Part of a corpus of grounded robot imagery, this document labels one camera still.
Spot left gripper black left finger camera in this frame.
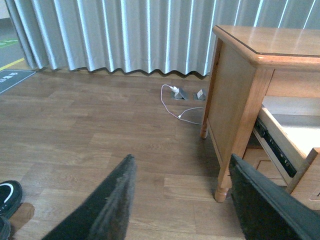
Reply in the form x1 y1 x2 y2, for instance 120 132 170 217
43 154 137 240

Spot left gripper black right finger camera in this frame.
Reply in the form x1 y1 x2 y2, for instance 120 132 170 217
229 154 320 240

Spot wooden drawer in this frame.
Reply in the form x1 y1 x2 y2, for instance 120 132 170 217
243 148 287 188
253 96 320 211

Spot black sneaker with white stripe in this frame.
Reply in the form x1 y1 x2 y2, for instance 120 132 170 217
0 180 23 219

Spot wooden nightstand cabinet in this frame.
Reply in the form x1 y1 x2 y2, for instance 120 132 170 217
200 25 320 202

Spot metal floor socket right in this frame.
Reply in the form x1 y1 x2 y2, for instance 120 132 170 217
192 88 207 102

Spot metal floor socket with plug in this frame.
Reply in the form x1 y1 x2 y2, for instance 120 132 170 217
171 86 188 100

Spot grey floor sign mat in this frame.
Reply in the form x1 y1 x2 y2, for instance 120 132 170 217
0 69 36 94

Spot grey pleated curtain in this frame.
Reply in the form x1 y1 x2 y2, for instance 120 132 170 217
5 0 320 76

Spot black drawer slide rail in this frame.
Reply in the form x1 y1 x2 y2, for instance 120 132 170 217
254 117 297 178

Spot white charger cable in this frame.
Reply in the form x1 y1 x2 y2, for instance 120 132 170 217
159 84 205 126

